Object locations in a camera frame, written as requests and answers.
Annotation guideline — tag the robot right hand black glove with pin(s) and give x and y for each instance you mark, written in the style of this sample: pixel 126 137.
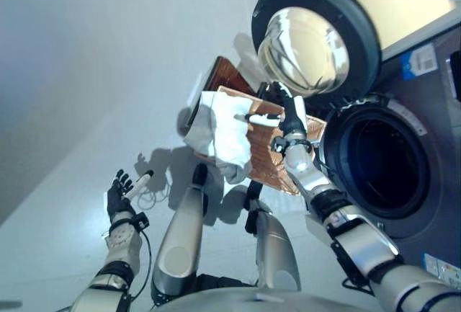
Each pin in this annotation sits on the robot right hand black glove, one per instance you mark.
pixel 295 117

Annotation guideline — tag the robot left hand black glove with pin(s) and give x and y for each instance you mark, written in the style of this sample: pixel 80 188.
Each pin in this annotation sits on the robot left hand black glove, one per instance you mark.
pixel 120 204

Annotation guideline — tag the light grey white hoodie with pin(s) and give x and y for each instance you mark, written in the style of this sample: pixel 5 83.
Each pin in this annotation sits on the light grey white hoodie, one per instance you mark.
pixel 230 135

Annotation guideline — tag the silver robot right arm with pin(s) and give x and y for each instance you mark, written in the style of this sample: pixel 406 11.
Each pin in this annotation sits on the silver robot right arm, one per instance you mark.
pixel 360 240

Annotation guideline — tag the round glass washing machine door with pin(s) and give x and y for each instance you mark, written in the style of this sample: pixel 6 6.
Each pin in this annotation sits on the round glass washing machine door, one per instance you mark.
pixel 306 49

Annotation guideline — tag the grey front-load washing machine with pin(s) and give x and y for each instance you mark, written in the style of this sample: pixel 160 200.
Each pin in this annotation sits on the grey front-load washing machine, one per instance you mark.
pixel 414 92

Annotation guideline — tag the rectangular wicker laundry tray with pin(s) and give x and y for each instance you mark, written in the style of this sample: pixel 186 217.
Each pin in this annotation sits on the rectangular wicker laundry tray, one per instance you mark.
pixel 266 160

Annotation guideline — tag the silver robot left leg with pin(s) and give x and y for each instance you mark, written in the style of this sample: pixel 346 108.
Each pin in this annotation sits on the silver robot left leg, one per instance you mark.
pixel 180 240

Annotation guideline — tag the silver robot leg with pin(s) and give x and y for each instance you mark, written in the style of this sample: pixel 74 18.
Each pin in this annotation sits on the silver robot leg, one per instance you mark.
pixel 277 247
pixel 180 240

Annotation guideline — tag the dark brown wooden stand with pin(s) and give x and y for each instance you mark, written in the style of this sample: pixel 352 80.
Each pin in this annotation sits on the dark brown wooden stand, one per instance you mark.
pixel 227 74

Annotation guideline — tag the silver robot right leg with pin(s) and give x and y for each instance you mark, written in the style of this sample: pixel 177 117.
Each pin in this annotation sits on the silver robot right leg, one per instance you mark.
pixel 277 247

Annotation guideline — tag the small blue white sticker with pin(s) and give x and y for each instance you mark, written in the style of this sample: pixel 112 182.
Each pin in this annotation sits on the small blue white sticker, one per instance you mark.
pixel 417 61

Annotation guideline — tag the white vertical side panel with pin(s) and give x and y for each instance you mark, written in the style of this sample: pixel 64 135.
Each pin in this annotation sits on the white vertical side panel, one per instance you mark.
pixel 421 36

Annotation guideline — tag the grey robot torso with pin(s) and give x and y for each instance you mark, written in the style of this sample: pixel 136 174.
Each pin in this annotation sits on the grey robot torso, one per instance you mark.
pixel 252 301

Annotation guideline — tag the blue white energy label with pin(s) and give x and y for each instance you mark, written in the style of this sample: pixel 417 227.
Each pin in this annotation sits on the blue white energy label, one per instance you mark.
pixel 443 265

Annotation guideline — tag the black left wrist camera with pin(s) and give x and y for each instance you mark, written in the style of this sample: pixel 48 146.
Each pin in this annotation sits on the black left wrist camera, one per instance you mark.
pixel 140 220

